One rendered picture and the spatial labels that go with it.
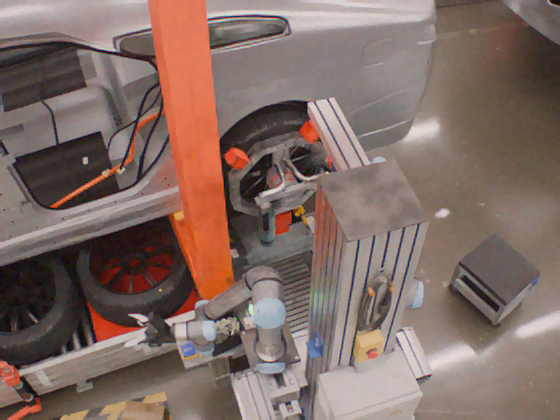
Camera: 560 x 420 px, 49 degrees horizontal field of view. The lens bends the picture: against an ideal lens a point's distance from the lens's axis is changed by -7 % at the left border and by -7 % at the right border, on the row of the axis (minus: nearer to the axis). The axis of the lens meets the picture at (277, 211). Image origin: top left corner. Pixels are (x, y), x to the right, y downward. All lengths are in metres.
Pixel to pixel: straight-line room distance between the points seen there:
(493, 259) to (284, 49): 1.81
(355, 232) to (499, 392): 2.32
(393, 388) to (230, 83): 1.54
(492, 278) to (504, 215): 0.88
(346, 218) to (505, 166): 3.29
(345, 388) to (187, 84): 1.22
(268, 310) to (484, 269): 1.90
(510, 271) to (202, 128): 2.21
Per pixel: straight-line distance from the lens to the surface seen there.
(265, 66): 3.04
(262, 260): 4.00
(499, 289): 3.86
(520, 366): 4.04
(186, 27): 2.12
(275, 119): 3.32
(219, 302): 2.57
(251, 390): 2.95
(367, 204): 1.84
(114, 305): 3.53
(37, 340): 3.56
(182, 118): 2.35
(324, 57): 3.16
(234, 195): 3.41
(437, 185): 4.71
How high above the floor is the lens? 3.43
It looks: 51 degrees down
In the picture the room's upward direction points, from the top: 1 degrees counter-clockwise
